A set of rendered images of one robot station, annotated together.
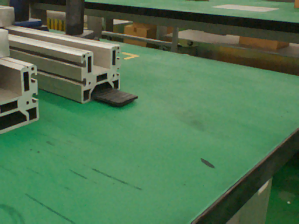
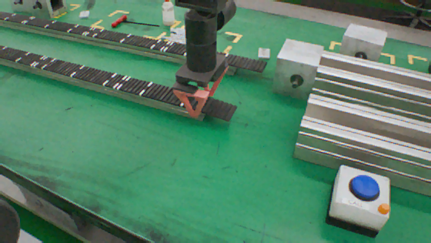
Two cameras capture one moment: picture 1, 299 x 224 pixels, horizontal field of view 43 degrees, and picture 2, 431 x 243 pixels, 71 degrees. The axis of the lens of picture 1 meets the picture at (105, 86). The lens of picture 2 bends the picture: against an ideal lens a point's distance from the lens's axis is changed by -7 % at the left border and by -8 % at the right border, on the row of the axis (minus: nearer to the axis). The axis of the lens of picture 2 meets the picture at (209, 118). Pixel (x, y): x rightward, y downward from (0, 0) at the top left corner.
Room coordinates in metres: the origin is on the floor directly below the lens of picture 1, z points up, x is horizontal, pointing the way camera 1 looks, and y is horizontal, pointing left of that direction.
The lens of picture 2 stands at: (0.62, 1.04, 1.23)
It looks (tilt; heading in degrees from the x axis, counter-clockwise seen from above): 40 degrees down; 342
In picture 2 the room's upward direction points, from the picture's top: straight up
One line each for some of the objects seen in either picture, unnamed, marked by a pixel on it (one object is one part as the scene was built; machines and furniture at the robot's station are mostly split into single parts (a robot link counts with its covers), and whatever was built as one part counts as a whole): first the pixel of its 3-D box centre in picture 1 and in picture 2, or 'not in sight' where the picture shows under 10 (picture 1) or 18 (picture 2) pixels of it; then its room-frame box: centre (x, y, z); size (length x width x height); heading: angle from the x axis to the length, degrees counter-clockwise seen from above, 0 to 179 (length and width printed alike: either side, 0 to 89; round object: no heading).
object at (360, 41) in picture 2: not in sight; (360, 51); (1.21, 0.43, 0.83); 0.11 x 0.10 x 0.10; 131
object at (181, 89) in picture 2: not in sight; (196, 94); (1.12, 0.91, 0.85); 0.07 x 0.07 x 0.09; 49
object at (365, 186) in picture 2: not in sight; (364, 187); (0.83, 0.73, 0.84); 0.04 x 0.04 x 0.02
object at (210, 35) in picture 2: not in sight; (202, 24); (1.14, 0.89, 0.98); 0.07 x 0.06 x 0.07; 136
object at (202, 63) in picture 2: not in sight; (201, 56); (1.14, 0.89, 0.92); 0.10 x 0.07 x 0.07; 139
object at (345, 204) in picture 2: not in sight; (358, 195); (0.83, 0.72, 0.81); 0.10 x 0.08 x 0.06; 139
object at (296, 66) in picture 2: not in sight; (297, 71); (1.17, 0.65, 0.83); 0.12 x 0.09 x 0.10; 139
